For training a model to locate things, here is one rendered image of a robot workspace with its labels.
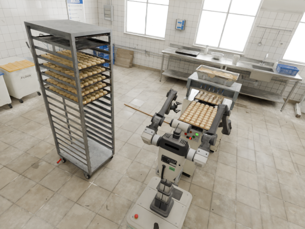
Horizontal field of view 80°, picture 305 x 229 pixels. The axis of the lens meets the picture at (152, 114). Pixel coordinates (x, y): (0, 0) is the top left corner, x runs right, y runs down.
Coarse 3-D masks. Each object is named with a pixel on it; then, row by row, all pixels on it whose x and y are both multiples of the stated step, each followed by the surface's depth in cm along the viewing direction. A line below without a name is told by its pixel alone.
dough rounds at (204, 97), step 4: (200, 92) 292; (196, 96) 281; (200, 96) 278; (204, 96) 280; (208, 96) 280; (212, 96) 282; (204, 100) 270; (208, 100) 268; (212, 100) 274; (216, 100) 274; (220, 100) 272; (216, 104) 264
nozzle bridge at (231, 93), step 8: (192, 80) 274; (200, 80) 262; (192, 88) 274; (208, 88) 268; (216, 88) 262; (224, 88) 248; (232, 88) 249; (240, 88) 252; (224, 96) 257; (232, 96) 256; (232, 104) 263
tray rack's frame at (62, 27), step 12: (36, 24) 161; (48, 24) 167; (60, 24) 173; (72, 24) 179; (84, 24) 186; (36, 60) 187; (48, 108) 218; (72, 144) 274; (96, 144) 279; (60, 156) 257; (84, 156) 257; (96, 156) 259; (108, 156) 261; (84, 168) 240; (96, 168) 242
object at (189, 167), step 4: (192, 128) 220; (196, 128) 221; (200, 136) 218; (188, 140) 230; (192, 140) 227; (200, 140) 221; (192, 144) 229; (196, 144) 227; (192, 148) 232; (196, 148) 229; (188, 160) 244; (184, 164) 251; (188, 164) 248; (192, 164) 244; (184, 168) 254; (188, 168) 251; (192, 168) 247; (184, 172) 258; (188, 172) 254; (192, 172) 251; (188, 176) 262
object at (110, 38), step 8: (112, 32) 181; (112, 40) 185; (112, 48) 189; (112, 56) 193; (112, 64) 197; (112, 72) 202; (112, 80) 207; (112, 88) 211; (112, 96) 217; (112, 104) 222; (112, 120) 236; (112, 136) 251; (112, 152) 267
